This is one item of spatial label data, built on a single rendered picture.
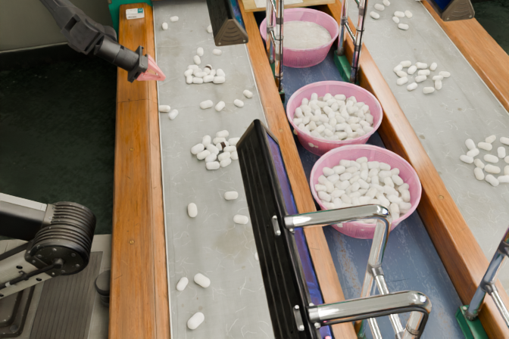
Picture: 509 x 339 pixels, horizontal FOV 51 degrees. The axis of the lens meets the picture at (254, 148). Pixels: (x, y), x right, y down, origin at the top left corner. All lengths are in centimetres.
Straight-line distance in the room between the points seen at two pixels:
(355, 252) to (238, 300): 32
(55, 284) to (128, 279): 44
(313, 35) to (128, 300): 113
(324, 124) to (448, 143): 34
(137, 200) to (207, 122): 34
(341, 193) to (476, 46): 78
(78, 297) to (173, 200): 40
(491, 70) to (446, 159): 41
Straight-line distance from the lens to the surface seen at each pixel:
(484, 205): 140
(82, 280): 158
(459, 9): 142
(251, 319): 113
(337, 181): 138
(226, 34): 126
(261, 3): 199
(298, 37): 188
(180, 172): 140
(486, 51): 188
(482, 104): 169
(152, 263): 120
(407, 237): 137
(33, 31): 319
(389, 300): 73
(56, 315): 154
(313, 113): 157
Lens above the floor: 174
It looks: 44 degrees down
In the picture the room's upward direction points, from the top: 2 degrees counter-clockwise
